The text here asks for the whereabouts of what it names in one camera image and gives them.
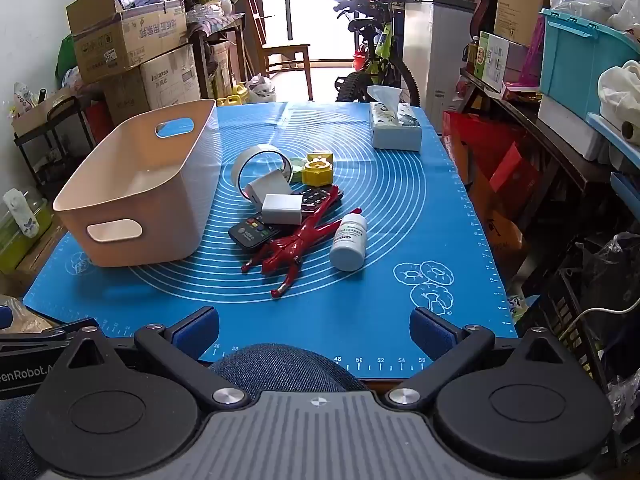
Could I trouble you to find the dark wooden bench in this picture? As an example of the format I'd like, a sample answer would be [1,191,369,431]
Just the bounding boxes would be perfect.
[456,67,618,221]

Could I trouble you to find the open brown cardboard box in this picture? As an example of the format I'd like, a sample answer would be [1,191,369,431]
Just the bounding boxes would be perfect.
[66,0,189,72]

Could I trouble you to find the blue silicone mat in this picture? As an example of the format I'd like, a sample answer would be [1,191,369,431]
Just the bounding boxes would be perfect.
[22,101,519,381]

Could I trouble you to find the green and black bicycle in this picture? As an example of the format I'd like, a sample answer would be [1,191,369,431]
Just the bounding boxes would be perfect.
[320,0,422,107]

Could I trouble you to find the beige plastic basket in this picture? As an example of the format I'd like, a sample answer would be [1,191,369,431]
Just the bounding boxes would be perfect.
[52,99,223,268]

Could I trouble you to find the wooden chair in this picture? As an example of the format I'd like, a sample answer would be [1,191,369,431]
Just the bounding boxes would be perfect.
[245,0,314,102]

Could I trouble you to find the black metal shelf rack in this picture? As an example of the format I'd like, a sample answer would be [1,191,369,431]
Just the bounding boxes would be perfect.
[14,95,101,201]

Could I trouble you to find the black remote control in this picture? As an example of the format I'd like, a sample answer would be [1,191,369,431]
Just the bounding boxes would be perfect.
[227,185,346,253]

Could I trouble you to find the red bucket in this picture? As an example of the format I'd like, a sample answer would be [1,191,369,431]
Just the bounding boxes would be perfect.
[352,42,374,72]

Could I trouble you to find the white power adapter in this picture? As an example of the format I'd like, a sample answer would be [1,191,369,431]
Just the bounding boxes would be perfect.
[261,193,305,225]
[244,169,294,206]

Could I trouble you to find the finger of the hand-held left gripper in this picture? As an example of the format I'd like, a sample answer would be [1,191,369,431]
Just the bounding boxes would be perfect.
[0,305,101,345]

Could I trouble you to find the white printed bottle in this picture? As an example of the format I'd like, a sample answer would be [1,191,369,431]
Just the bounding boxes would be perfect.
[3,187,41,239]

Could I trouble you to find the green and white carton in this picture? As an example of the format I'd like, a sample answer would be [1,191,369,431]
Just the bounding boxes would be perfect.
[472,31,531,87]

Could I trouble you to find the tall brown cardboard box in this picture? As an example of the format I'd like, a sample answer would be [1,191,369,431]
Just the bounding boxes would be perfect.
[494,0,559,46]

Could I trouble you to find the clear tape roll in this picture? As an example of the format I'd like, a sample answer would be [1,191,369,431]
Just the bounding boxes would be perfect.
[235,144,296,202]

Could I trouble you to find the yellow plastic jug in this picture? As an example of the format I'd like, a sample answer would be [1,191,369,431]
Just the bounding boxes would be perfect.
[219,85,251,107]

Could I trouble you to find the green round lid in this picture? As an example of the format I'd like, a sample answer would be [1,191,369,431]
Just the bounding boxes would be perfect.
[289,157,316,184]

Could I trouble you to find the black plastic crate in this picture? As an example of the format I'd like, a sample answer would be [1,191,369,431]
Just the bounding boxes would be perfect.
[539,270,628,411]

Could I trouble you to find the low brown cardboard box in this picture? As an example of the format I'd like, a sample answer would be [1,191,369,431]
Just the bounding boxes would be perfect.
[15,220,67,283]

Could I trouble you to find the white cable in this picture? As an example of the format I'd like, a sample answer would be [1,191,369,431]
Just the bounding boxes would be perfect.
[559,304,640,358]

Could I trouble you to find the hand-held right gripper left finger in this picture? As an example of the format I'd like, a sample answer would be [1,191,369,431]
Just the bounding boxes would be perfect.
[60,305,251,408]

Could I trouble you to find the white plastic bag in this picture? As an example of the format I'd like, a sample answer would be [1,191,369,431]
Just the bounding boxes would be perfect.
[245,74,277,104]

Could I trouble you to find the teal plastic storage bin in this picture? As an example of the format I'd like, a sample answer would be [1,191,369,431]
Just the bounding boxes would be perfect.
[539,7,640,122]

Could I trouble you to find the white foam box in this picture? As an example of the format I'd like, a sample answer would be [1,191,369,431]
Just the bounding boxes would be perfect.
[537,94,609,162]

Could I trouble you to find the patterned tissue box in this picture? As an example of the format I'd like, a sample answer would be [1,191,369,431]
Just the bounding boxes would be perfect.
[366,85,423,152]

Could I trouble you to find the white medicine bottle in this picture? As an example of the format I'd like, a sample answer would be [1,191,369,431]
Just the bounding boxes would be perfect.
[329,212,369,272]

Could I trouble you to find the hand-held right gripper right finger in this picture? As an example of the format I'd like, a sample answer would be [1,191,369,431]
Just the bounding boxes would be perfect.
[382,306,576,408]

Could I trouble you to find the red fire extinguisher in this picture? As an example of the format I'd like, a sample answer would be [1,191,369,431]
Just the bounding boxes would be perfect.
[84,100,114,145]

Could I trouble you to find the cloth-covered side table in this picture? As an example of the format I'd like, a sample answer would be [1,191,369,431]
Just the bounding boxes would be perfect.
[187,12,247,102]

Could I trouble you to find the green plastic container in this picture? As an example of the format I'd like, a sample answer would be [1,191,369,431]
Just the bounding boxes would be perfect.
[0,205,54,274]

